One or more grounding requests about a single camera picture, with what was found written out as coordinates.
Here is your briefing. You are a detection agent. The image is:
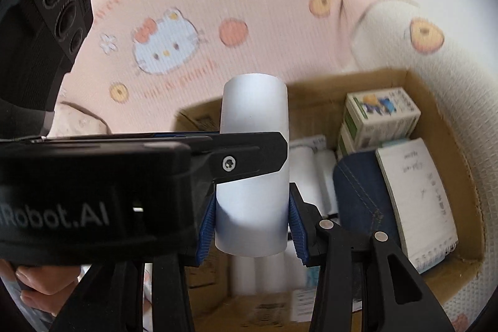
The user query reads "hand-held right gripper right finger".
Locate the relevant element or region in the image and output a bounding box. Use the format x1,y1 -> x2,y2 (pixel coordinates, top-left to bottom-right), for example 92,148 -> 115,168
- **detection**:
287,182 -> 454,332

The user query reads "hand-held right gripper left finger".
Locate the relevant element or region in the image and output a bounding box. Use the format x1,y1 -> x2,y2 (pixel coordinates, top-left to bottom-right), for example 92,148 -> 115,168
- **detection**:
50,196 -> 217,332

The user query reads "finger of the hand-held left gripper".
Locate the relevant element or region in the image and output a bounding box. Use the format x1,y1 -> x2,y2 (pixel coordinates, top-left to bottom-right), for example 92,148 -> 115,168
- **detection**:
153,130 -> 222,141
190,132 -> 289,188

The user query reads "cardboard box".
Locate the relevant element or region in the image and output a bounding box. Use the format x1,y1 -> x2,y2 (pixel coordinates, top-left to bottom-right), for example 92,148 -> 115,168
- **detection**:
173,68 -> 487,332

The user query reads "person's left hand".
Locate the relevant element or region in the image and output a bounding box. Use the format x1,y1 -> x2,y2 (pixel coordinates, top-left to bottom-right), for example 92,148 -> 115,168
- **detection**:
0,260 -> 84,321

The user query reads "white labelled packet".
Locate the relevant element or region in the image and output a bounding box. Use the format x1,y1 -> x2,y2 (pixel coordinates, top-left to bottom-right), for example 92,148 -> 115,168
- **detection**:
290,135 -> 327,152

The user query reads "denim pouch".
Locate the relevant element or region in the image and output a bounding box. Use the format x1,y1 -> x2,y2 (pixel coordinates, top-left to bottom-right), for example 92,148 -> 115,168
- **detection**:
332,149 -> 403,255

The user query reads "green white carton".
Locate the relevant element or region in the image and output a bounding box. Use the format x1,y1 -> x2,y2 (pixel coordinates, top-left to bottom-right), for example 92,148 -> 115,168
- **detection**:
344,87 -> 421,150
336,126 -> 413,161

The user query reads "white spiral notebook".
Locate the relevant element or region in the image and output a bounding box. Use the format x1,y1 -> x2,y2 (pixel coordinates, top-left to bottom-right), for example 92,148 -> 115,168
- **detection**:
375,138 -> 460,274

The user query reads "pink printed blanket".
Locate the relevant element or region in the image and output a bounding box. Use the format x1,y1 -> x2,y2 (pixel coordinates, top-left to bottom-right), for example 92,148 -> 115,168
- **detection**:
50,0 -> 498,332

